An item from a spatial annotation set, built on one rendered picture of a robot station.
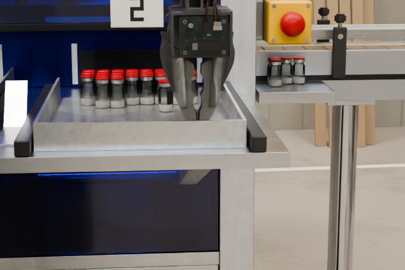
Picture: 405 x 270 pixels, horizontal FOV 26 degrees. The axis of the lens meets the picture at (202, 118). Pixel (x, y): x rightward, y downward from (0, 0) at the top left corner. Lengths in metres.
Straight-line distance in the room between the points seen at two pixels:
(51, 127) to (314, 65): 0.64
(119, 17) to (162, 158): 0.42
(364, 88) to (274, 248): 1.72
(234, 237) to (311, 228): 1.98
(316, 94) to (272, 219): 2.13
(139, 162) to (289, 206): 2.72
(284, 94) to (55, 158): 0.53
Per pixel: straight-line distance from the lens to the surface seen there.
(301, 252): 3.24
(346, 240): 1.72
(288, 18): 1.42
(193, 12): 1.00
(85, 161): 1.06
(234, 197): 1.50
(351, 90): 1.61
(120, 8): 1.43
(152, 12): 1.43
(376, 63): 1.61
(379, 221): 3.62
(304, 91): 1.48
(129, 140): 1.08
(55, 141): 1.08
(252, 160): 1.07
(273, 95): 1.47
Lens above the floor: 1.14
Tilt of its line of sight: 12 degrees down
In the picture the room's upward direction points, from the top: straight up
